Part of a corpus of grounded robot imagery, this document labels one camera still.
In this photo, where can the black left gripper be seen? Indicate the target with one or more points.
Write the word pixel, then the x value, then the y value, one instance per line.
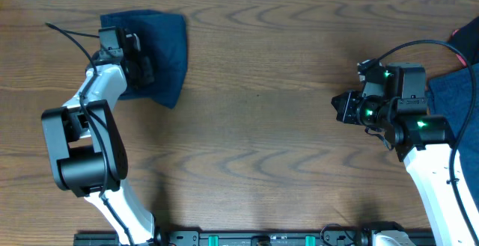
pixel 141 68

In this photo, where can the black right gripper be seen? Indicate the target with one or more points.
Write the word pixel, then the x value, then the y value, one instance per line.
pixel 346 113

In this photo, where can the navy blue shorts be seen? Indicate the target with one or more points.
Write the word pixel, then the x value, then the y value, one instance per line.
pixel 163 38

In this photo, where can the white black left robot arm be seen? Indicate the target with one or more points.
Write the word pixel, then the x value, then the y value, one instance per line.
pixel 86 153

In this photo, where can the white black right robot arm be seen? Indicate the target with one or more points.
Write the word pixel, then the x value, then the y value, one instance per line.
pixel 427 147

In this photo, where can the pile of dark clothes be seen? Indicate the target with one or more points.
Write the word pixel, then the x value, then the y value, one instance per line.
pixel 450 95

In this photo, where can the red black garment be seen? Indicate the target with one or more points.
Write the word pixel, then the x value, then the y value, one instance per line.
pixel 465 40

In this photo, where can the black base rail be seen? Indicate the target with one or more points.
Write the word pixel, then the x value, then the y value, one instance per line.
pixel 376 233

